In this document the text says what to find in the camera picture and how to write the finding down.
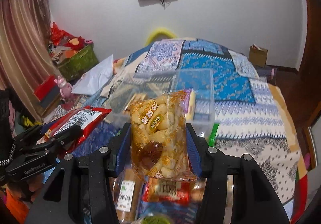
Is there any red snack bag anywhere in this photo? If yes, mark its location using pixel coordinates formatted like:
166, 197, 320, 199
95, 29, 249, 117
43, 106, 112, 157

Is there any brown biscuit roll pack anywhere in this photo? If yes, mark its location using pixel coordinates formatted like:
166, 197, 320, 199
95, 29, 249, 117
113, 167, 143, 223

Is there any red noodle snack packet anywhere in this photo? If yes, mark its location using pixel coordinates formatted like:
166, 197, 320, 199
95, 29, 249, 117
141, 178, 203, 205

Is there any green jelly cup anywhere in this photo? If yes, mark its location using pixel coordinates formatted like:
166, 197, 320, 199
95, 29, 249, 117
141, 214, 173, 224

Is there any green edged pastry bag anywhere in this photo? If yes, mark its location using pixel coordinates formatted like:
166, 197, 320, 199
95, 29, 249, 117
200, 123, 219, 146

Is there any pink plush toy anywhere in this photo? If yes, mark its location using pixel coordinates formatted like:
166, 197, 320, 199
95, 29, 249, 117
54, 76, 75, 100

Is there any red and grey box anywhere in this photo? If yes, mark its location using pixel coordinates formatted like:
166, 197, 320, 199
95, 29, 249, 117
33, 75, 60, 109

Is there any white pillow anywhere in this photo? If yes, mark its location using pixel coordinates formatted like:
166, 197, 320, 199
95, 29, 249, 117
71, 55, 114, 96

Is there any patchwork blue quilt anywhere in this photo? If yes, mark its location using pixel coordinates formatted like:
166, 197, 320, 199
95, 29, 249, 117
74, 39, 307, 221

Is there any clear plastic storage box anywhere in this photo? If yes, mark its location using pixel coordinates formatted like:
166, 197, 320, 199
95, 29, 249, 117
105, 68, 215, 137

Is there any striped pink curtain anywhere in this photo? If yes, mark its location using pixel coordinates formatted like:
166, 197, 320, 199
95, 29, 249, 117
1, 0, 60, 121

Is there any yellow round object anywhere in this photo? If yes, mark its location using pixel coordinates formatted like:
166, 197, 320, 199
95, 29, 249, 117
145, 27, 177, 46

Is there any brown wooden door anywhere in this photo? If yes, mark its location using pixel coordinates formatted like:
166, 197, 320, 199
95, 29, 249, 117
295, 0, 321, 127

